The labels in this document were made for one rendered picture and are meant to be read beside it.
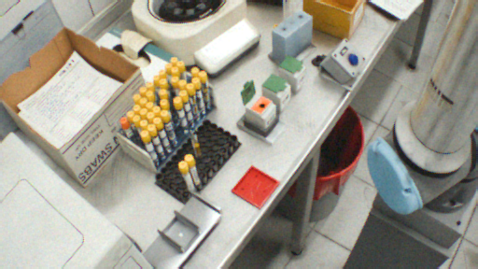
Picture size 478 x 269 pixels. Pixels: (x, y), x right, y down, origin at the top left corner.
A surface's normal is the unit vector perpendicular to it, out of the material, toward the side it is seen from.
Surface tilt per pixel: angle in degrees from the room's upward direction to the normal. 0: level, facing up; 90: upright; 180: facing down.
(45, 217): 0
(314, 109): 0
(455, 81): 88
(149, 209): 0
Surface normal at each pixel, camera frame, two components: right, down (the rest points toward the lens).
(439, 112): -0.72, 0.58
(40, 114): -0.07, -0.56
